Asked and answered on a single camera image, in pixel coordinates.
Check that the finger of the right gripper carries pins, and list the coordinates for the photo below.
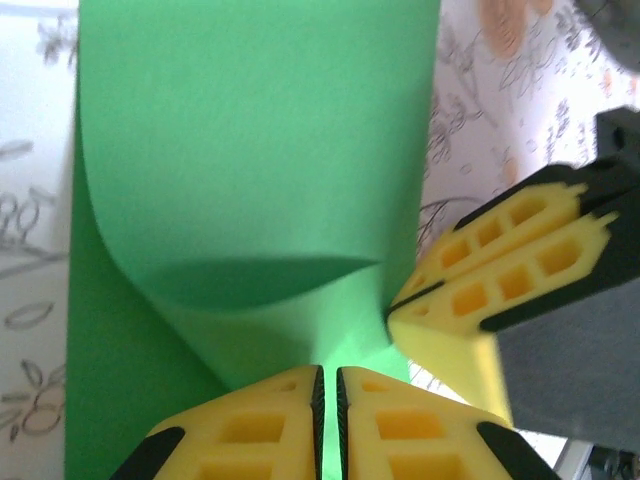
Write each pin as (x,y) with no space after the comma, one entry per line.
(520,220)
(500,300)

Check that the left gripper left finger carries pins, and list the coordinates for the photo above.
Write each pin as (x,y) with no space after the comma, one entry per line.
(240,435)

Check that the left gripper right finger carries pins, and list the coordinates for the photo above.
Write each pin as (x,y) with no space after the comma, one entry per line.
(415,435)

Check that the green paper sheet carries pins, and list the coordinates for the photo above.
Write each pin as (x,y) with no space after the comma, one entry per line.
(250,125)

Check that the floral patterned table cover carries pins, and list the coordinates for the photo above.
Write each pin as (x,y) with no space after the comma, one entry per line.
(30,150)

